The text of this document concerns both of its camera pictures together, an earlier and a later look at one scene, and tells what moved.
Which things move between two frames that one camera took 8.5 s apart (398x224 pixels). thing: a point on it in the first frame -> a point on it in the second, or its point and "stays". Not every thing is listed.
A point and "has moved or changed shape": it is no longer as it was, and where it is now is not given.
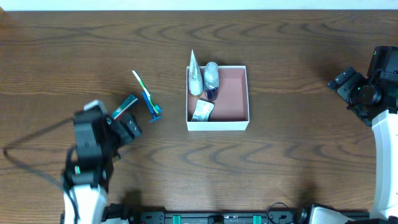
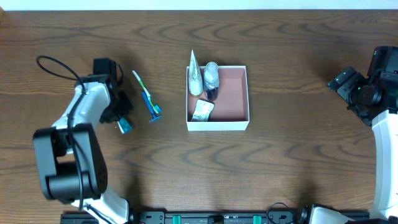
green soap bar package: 203,111 stays
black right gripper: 347,88 stays
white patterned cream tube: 195,76 stays
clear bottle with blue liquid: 211,81 stays
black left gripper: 121,131 -> 123,104
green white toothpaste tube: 127,102 has moved or changed shape
